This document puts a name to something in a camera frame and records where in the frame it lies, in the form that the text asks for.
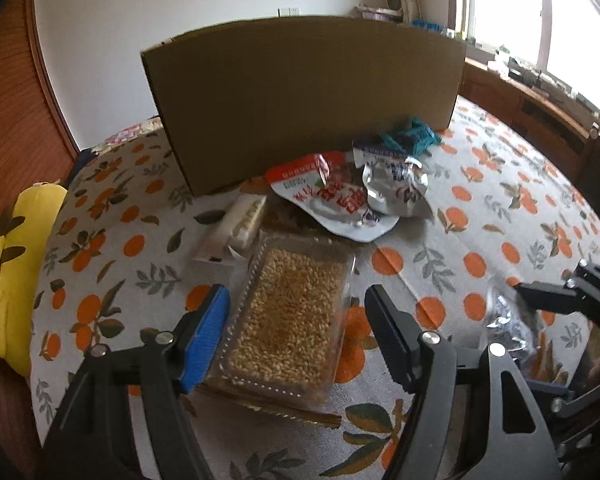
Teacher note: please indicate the clear dark snack packet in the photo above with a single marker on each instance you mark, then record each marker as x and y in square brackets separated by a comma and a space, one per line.
[505, 322]

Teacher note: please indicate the floral blanket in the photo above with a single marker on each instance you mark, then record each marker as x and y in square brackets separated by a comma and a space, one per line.
[130, 132]

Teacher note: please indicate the wooden cabinet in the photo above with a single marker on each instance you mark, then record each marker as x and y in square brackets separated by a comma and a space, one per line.
[520, 105]

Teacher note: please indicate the wooden wardrobe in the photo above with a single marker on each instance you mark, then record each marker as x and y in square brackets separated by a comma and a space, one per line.
[15, 110]

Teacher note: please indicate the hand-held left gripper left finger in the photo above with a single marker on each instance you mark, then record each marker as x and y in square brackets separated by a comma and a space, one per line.
[207, 332]

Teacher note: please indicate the red white snack packet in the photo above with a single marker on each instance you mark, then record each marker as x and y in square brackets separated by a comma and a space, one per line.
[330, 200]

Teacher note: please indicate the dark wooden chair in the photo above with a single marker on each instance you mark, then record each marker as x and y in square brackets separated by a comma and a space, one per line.
[597, 160]

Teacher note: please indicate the teal snack packet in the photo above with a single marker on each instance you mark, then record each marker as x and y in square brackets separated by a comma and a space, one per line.
[412, 135]

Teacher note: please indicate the white rice cracker packet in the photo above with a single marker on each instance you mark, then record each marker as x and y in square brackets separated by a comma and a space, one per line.
[235, 225]

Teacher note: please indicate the brown cardboard box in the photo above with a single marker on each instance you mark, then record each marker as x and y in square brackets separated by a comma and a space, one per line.
[305, 100]

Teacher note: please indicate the clear puffed rice tray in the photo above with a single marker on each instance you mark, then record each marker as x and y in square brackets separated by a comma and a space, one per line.
[290, 310]

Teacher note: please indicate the row of blue bottles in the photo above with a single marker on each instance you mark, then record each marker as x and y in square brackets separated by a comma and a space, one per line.
[427, 25]

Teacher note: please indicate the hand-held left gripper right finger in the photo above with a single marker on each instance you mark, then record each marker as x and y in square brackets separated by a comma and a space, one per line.
[392, 332]

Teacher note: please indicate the orange print tablecloth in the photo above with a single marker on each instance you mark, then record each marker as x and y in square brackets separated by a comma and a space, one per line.
[480, 220]

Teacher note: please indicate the yellow plush toy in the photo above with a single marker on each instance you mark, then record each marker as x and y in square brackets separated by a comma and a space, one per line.
[10, 270]

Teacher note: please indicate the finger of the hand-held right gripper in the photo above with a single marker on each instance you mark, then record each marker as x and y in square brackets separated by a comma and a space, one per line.
[555, 297]
[580, 392]

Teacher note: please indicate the window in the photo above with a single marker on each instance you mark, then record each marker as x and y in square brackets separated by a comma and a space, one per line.
[545, 20]

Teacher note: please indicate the silver blue snack packet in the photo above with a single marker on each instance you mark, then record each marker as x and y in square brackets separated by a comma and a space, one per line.
[395, 185]

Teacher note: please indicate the white wall switch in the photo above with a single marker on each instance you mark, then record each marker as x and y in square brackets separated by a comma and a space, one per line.
[288, 11]

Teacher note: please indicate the stacked boxes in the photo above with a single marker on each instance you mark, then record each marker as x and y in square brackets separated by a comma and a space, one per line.
[375, 11]

